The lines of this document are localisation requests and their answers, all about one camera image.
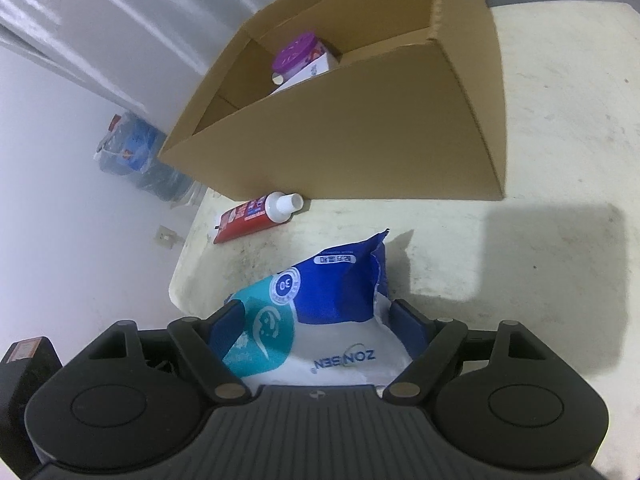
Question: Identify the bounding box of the white curtain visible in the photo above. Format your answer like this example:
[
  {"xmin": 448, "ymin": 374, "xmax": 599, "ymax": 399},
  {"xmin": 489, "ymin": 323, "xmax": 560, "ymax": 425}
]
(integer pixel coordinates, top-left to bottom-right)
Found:
[{"xmin": 0, "ymin": 0, "xmax": 416, "ymax": 126}]

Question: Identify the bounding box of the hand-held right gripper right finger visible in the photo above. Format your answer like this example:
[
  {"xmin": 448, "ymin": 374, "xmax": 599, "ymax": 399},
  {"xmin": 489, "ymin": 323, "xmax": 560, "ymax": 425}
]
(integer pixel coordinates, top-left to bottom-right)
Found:
[{"xmin": 382, "ymin": 299, "xmax": 547, "ymax": 404}]

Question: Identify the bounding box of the blue water jug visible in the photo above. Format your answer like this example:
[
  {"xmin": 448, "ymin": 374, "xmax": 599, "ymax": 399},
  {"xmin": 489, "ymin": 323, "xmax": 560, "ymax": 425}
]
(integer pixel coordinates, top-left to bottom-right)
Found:
[{"xmin": 94, "ymin": 111, "xmax": 201, "ymax": 206}]

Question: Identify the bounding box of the white water dispenser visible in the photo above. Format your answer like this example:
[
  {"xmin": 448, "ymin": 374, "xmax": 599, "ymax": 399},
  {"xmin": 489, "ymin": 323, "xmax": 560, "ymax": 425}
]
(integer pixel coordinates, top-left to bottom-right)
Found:
[{"xmin": 172, "ymin": 184, "xmax": 207, "ymax": 208}]

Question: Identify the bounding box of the purple lid air freshener jar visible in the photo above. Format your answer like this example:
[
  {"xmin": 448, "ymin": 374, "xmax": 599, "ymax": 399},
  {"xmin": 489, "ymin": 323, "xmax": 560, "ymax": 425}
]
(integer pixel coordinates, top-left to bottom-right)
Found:
[{"xmin": 272, "ymin": 32, "xmax": 343, "ymax": 86}]

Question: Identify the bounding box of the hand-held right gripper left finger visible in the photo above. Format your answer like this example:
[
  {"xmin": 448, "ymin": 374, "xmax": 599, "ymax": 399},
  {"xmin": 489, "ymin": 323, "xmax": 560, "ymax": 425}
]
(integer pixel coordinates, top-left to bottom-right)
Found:
[{"xmin": 87, "ymin": 300, "xmax": 253, "ymax": 405}]

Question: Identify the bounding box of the red toothpaste tube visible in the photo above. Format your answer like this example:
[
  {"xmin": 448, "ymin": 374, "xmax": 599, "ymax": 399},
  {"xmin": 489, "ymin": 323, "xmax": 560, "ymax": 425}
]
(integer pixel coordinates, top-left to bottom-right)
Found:
[{"xmin": 213, "ymin": 191, "xmax": 304, "ymax": 245}]

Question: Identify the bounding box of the small white grey box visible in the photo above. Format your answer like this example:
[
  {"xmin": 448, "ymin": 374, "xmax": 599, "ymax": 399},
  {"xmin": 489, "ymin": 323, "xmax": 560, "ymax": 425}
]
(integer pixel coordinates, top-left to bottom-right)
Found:
[{"xmin": 272, "ymin": 57, "xmax": 342, "ymax": 96}]

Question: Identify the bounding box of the white bedside cabinet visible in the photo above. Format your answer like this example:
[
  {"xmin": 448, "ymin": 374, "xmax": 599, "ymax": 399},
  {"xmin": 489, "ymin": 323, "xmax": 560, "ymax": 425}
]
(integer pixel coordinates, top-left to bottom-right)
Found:
[{"xmin": 167, "ymin": 2, "xmax": 640, "ymax": 480}]

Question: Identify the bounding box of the blue white wet wipes pack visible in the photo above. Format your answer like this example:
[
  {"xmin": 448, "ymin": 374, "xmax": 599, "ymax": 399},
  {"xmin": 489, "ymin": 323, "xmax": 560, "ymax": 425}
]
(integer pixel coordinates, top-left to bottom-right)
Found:
[{"xmin": 221, "ymin": 229, "xmax": 417, "ymax": 395}]

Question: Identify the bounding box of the brown cardboard box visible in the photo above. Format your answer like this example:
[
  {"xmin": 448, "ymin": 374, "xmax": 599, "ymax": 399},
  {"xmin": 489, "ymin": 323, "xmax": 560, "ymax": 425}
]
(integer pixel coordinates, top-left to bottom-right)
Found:
[{"xmin": 157, "ymin": 0, "xmax": 507, "ymax": 202}]

